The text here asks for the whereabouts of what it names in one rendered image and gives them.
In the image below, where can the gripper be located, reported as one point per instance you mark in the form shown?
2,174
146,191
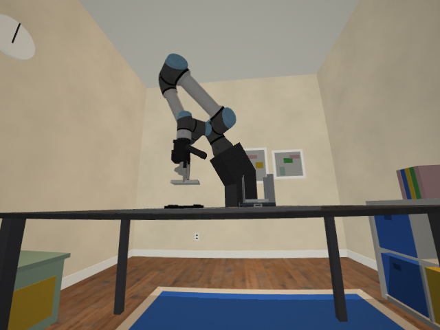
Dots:
179,152

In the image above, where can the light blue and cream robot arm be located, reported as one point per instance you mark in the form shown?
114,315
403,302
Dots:
175,70

